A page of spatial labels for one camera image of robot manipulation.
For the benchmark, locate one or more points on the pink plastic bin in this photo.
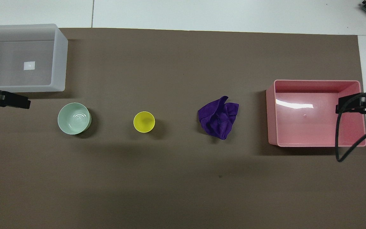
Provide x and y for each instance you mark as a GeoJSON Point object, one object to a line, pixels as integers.
{"type": "Point", "coordinates": [303, 130]}

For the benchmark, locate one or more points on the light green bowl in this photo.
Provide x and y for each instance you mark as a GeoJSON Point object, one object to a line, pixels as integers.
{"type": "Point", "coordinates": [74, 118]}

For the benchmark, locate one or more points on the crumpled purple cloth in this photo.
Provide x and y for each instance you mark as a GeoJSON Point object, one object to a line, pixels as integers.
{"type": "Point", "coordinates": [218, 119]}

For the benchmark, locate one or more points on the yellow plastic cup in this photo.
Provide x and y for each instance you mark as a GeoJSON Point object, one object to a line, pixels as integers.
{"type": "Point", "coordinates": [144, 121]}

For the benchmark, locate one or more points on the translucent white plastic bin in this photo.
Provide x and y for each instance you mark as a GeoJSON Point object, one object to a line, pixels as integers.
{"type": "Point", "coordinates": [17, 79]}

